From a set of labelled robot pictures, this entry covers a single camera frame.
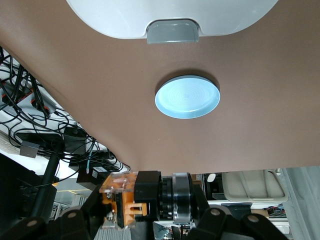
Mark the white lidded storage box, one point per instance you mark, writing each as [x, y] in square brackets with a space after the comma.
[170, 12]

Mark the light blue round plate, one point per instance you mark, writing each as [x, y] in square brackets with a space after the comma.
[187, 97]

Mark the grey box latch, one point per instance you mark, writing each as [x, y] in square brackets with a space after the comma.
[172, 32]

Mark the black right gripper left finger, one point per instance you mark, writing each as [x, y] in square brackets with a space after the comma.
[75, 225]

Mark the small grey hub box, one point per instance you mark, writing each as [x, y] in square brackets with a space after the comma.
[29, 150]

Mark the black tripod pole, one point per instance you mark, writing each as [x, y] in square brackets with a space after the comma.
[45, 185]

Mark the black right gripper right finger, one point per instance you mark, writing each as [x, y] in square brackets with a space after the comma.
[220, 225]

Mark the beige plastic crate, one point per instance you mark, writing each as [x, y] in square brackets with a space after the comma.
[252, 185]

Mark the black power adapter box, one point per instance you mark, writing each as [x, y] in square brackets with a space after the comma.
[91, 176]

